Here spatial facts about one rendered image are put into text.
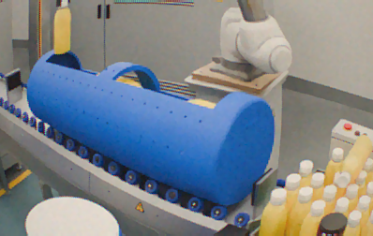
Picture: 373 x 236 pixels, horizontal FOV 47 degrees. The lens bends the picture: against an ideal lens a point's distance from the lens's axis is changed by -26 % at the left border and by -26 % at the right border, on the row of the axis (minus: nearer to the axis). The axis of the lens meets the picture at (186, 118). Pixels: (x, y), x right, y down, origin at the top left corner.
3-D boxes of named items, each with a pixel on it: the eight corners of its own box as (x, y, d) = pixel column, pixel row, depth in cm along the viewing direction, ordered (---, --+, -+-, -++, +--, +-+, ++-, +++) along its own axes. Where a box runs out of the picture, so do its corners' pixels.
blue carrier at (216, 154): (75, 107, 201) (74, 39, 189) (270, 179, 150) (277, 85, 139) (29, 129, 181) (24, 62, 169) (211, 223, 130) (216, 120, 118)
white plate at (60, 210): (9, 224, 111) (11, 228, 111) (76, 270, 97) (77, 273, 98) (62, 185, 132) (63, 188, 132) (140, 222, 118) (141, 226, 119)
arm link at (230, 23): (249, 51, 213) (247, 4, 204) (271, 65, 198) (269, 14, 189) (213, 52, 208) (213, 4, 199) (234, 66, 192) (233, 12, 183)
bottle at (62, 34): (61, 55, 168) (62, 7, 159) (51, 53, 171) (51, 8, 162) (74, 48, 173) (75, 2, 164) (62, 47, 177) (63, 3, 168)
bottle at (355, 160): (370, 159, 123) (350, 193, 109) (353, 153, 126) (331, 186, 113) (375, 138, 119) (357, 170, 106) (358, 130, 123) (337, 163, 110)
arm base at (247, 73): (227, 58, 220) (227, 46, 218) (271, 72, 207) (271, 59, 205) (199, 67, 207) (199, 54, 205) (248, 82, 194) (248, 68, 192)
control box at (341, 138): (337, 145, 152) (341, 117, 148) (378, 159, 141) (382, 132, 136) (327, 159, 145) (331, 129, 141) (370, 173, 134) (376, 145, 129)
